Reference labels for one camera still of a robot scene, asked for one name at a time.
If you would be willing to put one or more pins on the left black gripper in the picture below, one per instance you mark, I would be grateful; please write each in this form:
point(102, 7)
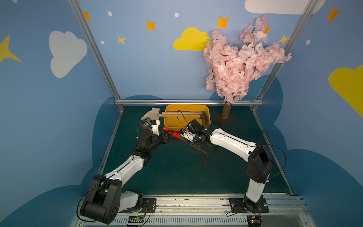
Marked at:
point(163, 137)

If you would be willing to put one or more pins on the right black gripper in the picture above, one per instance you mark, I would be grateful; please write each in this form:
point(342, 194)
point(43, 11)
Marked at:
point(195, 144)

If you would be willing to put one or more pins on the wooden handle hoe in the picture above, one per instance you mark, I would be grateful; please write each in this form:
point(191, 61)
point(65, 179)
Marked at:
point(185, 112)
point(195, 115)

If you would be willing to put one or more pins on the red handle tool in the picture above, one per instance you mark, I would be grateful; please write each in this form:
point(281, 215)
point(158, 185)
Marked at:
point(181, 138)

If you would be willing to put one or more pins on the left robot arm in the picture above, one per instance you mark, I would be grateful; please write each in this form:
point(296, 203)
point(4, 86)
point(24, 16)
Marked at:
point(105, 199)

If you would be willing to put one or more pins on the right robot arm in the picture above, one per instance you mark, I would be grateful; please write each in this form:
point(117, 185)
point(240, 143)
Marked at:
point(258, 157)

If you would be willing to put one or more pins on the yellow plastic storage box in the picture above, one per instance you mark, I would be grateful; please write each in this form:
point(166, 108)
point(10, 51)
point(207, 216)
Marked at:
point(181, 123)

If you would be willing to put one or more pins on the small brown slotted scoop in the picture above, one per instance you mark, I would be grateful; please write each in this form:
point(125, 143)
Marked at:
point(145, 124)

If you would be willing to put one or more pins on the white knitted work glove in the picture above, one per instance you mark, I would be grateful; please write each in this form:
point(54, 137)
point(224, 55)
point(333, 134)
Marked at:
point(152, 115)

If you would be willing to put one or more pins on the pink blossom artificial tree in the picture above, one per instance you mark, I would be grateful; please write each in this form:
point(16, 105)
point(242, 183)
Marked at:
point(232, 69)

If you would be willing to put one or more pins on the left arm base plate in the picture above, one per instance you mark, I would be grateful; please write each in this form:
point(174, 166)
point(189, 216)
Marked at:
point(148, 204)

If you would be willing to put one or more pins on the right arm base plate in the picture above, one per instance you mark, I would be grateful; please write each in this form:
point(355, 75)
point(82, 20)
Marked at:
point(245, 205)

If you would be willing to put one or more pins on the aluminium front rail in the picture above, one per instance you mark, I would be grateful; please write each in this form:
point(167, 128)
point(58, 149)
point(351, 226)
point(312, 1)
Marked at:
point(206, 210)

